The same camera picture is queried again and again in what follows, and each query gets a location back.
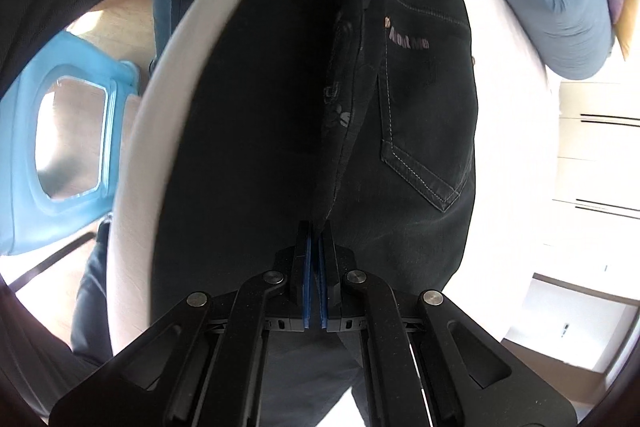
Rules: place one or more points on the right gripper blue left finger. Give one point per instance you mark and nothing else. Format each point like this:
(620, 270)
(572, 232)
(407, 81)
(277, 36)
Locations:
(306, 288)

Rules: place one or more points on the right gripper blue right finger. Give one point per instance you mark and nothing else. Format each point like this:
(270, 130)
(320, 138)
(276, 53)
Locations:
(322, 287)

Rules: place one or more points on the black denim pants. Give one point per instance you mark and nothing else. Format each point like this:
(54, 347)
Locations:
(324, 112)

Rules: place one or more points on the white bed mattress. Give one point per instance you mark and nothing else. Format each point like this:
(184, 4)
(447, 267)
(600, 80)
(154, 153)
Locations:
(516, 141)

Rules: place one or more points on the yellow pillow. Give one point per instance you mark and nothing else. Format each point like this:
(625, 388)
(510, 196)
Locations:
(627, 30)

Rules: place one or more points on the white wardrobe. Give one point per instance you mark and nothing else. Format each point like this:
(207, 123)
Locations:
(584, 295)

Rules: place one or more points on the light blue plastic stool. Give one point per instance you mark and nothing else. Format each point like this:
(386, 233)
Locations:
(62, 123)

